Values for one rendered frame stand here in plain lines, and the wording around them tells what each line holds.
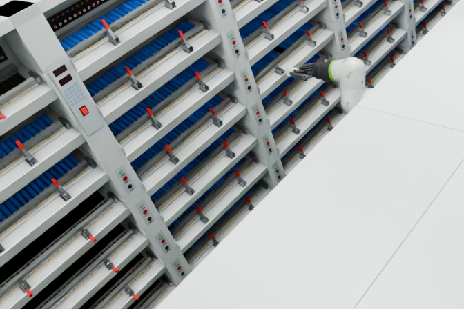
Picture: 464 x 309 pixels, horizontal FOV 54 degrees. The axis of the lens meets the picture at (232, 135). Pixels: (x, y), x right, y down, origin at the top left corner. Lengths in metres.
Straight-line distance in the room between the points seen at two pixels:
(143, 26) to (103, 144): 0.45
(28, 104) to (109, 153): 0.35
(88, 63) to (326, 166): 1.25
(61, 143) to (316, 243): 1.34
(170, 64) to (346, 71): 0.70
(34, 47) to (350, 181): 1.24
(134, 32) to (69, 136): 0.43
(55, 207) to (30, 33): 0.60
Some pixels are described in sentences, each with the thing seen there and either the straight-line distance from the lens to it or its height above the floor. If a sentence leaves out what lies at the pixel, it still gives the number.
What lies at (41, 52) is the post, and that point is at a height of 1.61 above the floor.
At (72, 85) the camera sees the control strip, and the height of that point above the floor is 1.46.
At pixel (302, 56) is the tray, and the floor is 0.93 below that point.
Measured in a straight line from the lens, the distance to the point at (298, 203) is 0.45.
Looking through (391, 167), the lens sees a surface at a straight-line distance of 0.47.
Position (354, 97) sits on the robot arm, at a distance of 1.94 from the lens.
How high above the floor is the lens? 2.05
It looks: 35 degrees down
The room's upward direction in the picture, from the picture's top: 21 degrees counter-clockwise
